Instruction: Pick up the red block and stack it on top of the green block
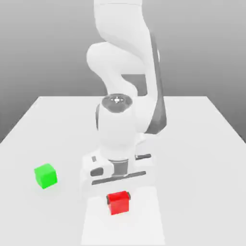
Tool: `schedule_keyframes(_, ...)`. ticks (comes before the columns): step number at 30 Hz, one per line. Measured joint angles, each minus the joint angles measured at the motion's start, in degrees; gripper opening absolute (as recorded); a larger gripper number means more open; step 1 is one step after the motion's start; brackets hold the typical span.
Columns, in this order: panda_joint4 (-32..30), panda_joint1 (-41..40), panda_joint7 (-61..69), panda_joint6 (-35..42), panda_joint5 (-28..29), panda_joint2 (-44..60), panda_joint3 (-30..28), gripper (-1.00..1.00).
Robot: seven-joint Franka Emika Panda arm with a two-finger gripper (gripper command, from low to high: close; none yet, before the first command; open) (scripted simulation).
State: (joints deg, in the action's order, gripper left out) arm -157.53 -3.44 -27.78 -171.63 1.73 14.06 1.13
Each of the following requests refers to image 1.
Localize small red cube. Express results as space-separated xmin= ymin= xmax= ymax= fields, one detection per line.
xmin=107 ymin=190 xmax=130 ymax=216

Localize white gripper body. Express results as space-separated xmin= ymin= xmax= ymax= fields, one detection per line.
xmin=82 ymin=164 xmax=156 ymax=200

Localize small green cube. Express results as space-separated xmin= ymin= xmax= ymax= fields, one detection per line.
xmin=34 ymin=163 xmax=58 ymax=190

